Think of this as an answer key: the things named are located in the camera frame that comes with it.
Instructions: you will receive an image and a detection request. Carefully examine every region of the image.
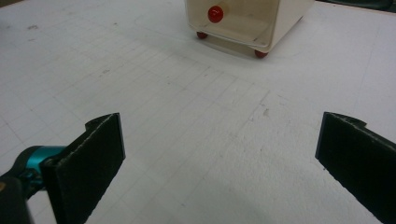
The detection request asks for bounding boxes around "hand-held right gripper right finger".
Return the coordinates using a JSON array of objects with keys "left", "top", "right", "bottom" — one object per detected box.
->
[{"left": 315, "top": 111, "right": 396, "bottom": 224}]

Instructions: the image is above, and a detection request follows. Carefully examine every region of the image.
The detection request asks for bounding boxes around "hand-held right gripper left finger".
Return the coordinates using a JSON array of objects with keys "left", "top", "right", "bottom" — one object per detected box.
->
[{"left": 39, "top": 112, "right": 127, "bottom": 224}]

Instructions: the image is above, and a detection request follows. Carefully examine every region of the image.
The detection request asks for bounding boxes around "white drawer box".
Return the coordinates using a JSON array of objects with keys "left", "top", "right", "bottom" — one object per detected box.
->
[{"left": 183, "top": 0, "right": 316, "bottom": 60}]

